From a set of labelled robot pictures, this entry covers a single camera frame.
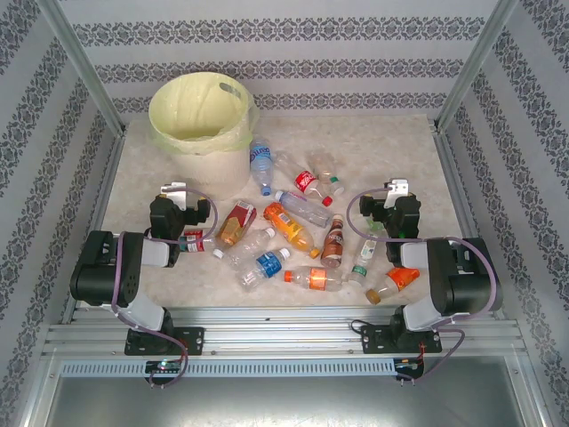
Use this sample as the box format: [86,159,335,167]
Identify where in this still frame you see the red white label clear bottle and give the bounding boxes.
[181,229,219,254]

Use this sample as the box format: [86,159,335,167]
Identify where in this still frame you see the green label clear bottle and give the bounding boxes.
[345,216,387,286]

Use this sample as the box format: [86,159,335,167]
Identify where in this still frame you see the orange bottle gold cap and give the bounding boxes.
[365,266,421,306]

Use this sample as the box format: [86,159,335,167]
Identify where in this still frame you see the red label amber drink bottle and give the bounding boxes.
[215,199,258,246]

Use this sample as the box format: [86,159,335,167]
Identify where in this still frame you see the brown coffee drink bottle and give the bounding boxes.
[319,213,347,269]

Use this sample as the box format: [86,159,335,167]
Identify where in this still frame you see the green-capped clear bottle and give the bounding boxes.
[309,150,346,197]

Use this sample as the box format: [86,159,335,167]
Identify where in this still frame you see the slim clear bottle white cap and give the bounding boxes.
[274,189,333,229]

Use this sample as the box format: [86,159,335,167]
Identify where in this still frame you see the orange label clear bottle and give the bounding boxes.
[284,265,350,293]

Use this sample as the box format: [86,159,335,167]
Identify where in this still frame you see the red label cola bottle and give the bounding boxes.
[273,149,334,208]

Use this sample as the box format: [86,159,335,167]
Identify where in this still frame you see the blue-capped water bottle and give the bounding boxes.
[248,138,279,197]

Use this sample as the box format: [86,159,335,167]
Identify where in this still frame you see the small blue label bottle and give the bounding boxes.
[239,246,293,291]

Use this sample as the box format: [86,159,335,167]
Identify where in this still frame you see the orange juice bottle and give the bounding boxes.
[262,202,321,260]

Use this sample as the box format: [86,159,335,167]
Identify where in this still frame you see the cream plastic bin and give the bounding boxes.
[148,71,255,201]

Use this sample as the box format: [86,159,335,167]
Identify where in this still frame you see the yellow plastic bin liner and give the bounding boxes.
[148,71,261,157]

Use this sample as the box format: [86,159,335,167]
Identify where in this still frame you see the left small circuit board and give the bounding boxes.
[145,359,183,374]

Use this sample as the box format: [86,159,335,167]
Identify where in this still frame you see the grey metal panel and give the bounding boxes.
[26,350,552,427]

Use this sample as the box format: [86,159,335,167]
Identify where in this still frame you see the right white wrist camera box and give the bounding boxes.
[384,178,411,209]

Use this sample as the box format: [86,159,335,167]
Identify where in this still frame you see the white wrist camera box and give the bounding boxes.
[159,181,199,213]
[384,178,411,209]

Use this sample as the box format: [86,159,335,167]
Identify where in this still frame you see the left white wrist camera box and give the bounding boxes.
[159,181,199,213]

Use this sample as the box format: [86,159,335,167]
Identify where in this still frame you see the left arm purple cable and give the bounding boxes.
[110,186,220,388]

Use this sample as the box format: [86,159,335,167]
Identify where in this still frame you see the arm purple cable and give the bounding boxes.
[110,186,220,388]
[346,186,502,388]

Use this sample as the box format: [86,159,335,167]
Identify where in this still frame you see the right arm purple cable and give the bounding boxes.
[346,186,502,388]

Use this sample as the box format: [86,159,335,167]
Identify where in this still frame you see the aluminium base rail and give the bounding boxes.
[42,305,528,357]

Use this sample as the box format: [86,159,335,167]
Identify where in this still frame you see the aluminium frame post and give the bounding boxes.
[433,0,519,133]
[34,0,128,137]

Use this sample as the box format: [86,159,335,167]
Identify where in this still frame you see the slotted grey cable duct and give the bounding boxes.
[60,359,397,378]

